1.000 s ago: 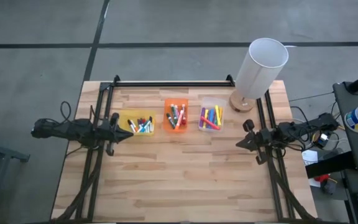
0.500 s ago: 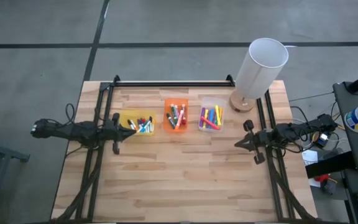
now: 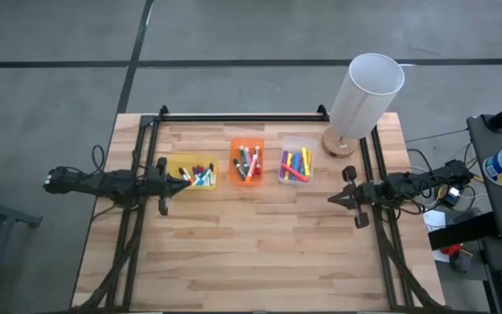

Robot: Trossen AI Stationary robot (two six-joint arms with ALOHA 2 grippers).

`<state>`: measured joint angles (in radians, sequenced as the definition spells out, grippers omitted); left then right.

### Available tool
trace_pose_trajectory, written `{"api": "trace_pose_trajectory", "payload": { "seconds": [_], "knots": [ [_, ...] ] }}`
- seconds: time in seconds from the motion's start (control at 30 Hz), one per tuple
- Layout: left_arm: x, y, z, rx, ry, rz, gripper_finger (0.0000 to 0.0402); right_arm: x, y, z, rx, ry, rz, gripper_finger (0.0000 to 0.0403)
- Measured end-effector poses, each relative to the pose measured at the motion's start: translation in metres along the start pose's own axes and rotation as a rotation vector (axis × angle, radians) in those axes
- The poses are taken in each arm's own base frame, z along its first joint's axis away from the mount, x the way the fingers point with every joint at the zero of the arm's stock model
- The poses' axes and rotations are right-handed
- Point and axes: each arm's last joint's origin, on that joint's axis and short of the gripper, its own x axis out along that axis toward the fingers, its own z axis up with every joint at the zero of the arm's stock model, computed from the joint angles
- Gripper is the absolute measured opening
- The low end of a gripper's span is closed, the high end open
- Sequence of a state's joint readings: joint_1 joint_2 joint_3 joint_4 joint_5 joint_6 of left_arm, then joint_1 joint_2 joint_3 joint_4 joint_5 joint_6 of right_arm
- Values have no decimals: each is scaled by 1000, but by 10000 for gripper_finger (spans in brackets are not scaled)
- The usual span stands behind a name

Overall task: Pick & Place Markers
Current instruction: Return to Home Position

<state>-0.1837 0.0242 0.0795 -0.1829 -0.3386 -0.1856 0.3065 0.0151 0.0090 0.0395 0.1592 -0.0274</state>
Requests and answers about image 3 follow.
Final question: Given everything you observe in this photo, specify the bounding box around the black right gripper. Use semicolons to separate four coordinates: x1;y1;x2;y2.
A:
328;164;392;230

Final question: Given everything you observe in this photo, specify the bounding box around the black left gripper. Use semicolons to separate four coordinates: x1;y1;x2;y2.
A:
137;157;193;217

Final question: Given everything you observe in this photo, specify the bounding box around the red highlighter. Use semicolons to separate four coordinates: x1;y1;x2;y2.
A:
281;162;309;183

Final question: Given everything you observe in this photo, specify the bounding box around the black cap whiteboard marker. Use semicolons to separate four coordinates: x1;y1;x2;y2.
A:
232;157;247;182

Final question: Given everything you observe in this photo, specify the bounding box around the yellow plastic bin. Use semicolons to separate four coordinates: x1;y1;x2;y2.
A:
166;152;220;191

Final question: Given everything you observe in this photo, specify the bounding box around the orange plastic bin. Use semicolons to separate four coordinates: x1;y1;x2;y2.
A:
228;137;266;188

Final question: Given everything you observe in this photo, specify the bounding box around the clear plastic bin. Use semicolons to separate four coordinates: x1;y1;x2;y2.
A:
277;134;317;187

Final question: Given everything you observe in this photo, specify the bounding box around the white paper sheet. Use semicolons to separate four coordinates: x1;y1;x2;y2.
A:
423;208;448;235

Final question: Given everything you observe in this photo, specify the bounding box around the white shade wooden base lamp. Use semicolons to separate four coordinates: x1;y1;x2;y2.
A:
320;51;407;159

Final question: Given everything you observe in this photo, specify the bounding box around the silver blue power adapter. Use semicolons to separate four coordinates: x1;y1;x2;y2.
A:
441;186;464;209

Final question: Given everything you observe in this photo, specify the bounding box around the small red object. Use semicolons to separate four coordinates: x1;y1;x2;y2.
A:
440;243;464;258

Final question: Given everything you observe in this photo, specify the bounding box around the black flat bar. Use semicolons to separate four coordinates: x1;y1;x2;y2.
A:
427;212;501;250

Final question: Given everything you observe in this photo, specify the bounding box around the grey metal stand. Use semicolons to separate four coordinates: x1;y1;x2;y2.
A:
0;173;43;314

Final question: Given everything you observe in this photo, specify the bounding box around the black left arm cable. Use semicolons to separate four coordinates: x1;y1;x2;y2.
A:
90;144;107;174

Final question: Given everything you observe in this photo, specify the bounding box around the black aluminium table frame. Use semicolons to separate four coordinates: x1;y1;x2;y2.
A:
74;104;448;314

